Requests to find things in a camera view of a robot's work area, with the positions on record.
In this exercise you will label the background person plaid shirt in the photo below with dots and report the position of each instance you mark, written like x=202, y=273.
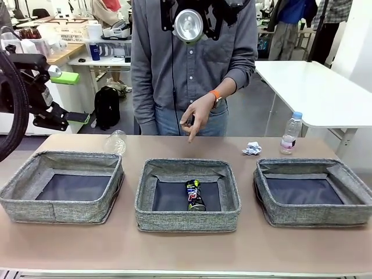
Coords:
x=334, y=11

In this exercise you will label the small white table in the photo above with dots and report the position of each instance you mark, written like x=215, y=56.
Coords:
x=98, y=62

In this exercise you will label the clear plastic water bottle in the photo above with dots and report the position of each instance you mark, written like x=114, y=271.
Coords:
x=289, y=136

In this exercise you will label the background person blue top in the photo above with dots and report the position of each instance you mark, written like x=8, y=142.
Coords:
x=293, y=11

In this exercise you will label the black backpack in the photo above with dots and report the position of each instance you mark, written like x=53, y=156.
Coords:
x=107, y=107

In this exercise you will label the clear plastic storage box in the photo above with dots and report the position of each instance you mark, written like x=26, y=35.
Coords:
x=35, y=43

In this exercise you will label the crumpled white paper ball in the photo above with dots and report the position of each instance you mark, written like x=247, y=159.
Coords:
x=252, y=148

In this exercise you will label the person's left forearm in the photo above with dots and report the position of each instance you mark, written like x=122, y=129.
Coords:
x=238, y=78

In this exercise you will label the background person beige top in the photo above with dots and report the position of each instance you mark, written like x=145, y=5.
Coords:
x=107, y=11

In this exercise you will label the dark blue tumbler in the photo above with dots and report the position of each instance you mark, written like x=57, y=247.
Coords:
x=94, y=52

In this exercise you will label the crushed red drink can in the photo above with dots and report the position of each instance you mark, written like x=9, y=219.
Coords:
x=188, y=24

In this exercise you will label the person's right forearm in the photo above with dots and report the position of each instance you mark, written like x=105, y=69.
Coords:
x=143, y=98

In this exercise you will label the person's left hand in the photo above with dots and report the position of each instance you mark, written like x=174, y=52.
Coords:
x=197, y=116

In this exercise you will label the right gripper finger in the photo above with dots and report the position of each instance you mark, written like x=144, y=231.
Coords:
x=168, y=14
x=212, y=20

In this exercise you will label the cream plastic crate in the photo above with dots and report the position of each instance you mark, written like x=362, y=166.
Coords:
x=69, y=33

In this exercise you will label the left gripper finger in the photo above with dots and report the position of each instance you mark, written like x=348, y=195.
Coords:
x=58, y=117
x=29, y=62

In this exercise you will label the crushed black drink can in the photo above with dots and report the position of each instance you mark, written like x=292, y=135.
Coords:
x=195, y=195

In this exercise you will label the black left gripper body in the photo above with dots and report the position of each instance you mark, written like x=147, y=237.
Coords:
x=35, y=93

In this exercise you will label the grey fabric basket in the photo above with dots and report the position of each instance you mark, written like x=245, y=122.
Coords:
x=186, y=221
x=319, y=213
x=81, y=209

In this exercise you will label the black office chair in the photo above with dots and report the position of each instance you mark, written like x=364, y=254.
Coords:
x=40, y=13

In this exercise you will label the blue jeans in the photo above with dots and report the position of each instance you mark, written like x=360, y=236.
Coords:
x=165, y=122

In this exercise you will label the white rounded device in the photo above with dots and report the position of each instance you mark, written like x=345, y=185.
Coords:
x=116, y=30

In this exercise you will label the white plastic jug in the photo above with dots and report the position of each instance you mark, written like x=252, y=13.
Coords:
x=94, y=32

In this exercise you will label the person in grey shirt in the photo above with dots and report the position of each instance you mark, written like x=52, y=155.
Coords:
x=162, y=58

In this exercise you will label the wooden top table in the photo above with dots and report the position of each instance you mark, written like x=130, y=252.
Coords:
x=67, y=53

